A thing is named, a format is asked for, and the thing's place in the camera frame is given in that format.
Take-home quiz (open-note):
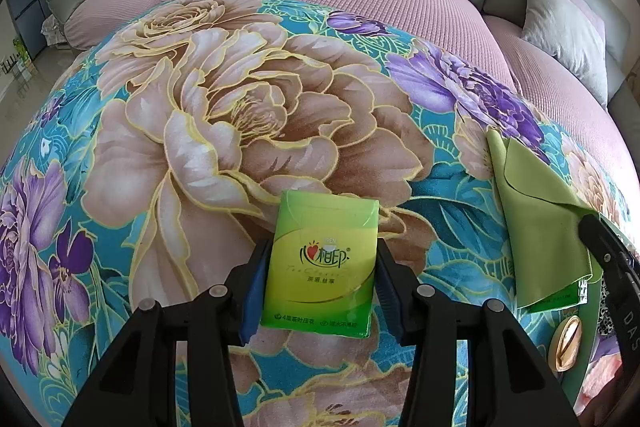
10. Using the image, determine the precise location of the teal cardboard box tray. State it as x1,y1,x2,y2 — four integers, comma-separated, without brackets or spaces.
561,217,639,405

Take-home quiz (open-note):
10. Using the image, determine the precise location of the green tissue pack with barcode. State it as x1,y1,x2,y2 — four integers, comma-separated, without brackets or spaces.
527,280,588,313

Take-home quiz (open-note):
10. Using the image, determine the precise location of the pink sofa seat cover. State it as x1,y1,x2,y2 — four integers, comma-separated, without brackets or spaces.
64,0,639,213

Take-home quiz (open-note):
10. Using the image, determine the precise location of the small green tissue pack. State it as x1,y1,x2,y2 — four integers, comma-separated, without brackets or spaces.
262,190,380,338

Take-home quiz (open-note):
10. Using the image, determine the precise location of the floral teal blanket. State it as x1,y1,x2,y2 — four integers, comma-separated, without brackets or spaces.
1,0,639,426

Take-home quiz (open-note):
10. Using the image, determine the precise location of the grey pink right cushion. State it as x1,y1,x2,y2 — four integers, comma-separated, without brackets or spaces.
522,0,608,106

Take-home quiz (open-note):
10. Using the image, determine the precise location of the light green microfiber cloth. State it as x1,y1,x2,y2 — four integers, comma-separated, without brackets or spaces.
486,129,602,312

